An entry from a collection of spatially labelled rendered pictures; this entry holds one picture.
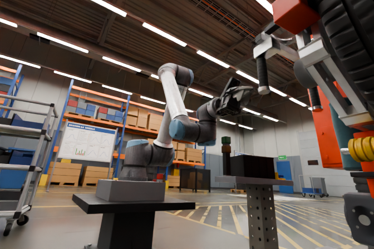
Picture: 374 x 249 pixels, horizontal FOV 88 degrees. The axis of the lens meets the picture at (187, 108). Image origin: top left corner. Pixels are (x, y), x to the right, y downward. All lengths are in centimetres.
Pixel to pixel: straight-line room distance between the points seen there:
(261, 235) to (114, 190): 78
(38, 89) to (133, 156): 1051
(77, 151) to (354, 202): 617
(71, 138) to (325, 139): 609
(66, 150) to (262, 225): 582
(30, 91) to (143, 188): 1069
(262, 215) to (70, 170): 912
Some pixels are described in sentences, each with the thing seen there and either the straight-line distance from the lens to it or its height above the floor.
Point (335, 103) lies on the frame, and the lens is 65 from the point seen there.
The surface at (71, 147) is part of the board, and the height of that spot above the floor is 117.
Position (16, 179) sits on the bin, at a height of 27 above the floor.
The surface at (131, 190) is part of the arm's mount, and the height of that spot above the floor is 35.
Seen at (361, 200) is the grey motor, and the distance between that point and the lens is 103.
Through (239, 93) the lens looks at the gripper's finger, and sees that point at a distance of 77.
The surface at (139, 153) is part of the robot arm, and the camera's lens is 135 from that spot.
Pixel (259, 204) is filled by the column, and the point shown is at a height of 32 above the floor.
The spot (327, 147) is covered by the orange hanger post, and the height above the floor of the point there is 62.
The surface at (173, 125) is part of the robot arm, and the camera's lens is 87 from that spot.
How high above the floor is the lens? 42
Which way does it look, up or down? 21 degrees up
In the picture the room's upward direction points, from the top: 3 degrees clockwise
